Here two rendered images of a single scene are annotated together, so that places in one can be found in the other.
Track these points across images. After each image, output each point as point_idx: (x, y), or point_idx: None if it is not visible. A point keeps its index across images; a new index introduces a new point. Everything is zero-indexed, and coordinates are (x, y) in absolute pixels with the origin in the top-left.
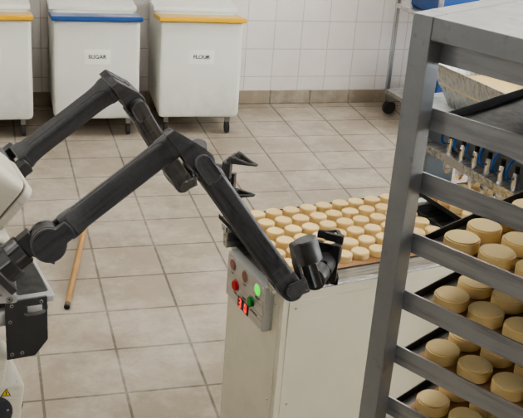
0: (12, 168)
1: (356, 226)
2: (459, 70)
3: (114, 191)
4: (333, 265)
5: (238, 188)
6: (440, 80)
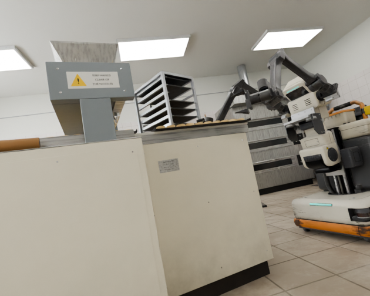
0: (290, 84)
1: None
2: (93, 51)
3: None
4: None
5: (245, 109)
6: (113, 59)
